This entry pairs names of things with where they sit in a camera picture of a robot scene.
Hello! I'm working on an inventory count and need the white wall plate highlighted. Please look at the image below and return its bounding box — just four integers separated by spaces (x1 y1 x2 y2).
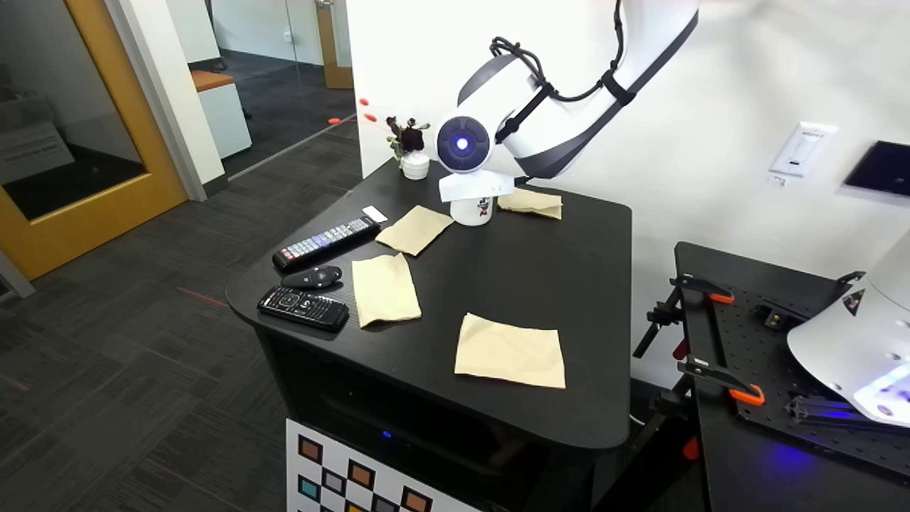
769 123 835 178

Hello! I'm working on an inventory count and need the wooden door frame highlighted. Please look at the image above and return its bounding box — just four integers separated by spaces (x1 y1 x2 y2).
0 0 183 279

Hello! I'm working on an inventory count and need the upper orange black clamp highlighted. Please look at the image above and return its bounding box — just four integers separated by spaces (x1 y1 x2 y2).
631 272 735 357

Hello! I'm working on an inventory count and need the orange black clamp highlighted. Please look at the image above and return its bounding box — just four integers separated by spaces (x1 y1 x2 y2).
677 355 765 406
631 272 735 357

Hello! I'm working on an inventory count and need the white cabinet with wood top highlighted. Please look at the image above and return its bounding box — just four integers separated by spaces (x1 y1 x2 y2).
193 72 253 158

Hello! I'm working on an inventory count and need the beige napkin middle left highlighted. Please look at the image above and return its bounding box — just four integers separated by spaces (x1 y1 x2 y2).
353 254 421 328

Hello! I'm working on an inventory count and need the lower orange black clamp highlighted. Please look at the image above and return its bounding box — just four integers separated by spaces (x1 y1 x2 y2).
677 355 765 406

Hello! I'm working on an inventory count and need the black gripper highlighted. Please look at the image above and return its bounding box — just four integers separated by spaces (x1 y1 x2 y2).
438 171 515 201

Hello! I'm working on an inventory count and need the black tv remote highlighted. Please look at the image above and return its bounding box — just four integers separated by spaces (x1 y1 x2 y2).
257 286 350 332

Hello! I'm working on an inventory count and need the beige napkin front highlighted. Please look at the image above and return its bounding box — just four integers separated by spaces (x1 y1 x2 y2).
454 313 565 389

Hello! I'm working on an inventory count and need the beige napkin back right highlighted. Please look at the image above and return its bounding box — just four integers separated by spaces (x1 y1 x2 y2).
496 188 562 219

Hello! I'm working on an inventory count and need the long black remote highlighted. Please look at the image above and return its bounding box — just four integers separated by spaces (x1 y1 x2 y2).
273 217 380 272

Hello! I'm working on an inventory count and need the small white card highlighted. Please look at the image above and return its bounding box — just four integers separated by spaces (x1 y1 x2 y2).
360 205 385 225

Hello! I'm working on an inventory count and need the beige napkin near mug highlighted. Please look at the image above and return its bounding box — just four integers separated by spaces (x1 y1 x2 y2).
378 205 452 255

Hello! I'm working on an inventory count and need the white mug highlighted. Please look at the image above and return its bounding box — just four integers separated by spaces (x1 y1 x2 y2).
448 197 493 228

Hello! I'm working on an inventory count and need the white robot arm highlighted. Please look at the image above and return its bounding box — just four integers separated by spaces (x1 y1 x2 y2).
434 0 910 427

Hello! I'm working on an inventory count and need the colour checker board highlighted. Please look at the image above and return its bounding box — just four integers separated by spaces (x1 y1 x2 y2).
284 417 478 512

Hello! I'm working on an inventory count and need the small black oval remote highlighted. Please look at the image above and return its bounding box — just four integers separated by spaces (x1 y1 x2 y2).
282 265 341 293

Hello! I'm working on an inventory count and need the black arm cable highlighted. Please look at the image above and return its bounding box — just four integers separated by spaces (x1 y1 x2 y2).
486 0 637 148

